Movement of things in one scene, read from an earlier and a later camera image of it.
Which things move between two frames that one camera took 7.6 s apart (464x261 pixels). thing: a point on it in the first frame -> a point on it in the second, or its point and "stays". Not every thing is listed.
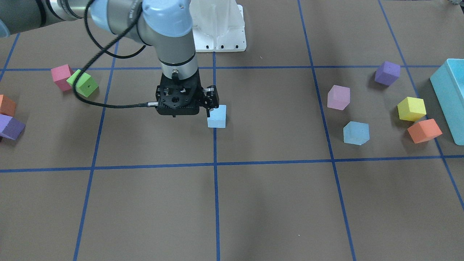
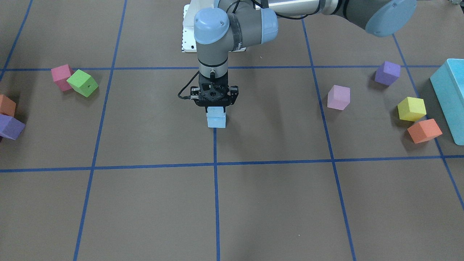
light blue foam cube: [217, 118] stays
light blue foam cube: [356, 132] -> [216, 113]
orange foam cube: [424, 131] stays
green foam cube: [85, 85] stays
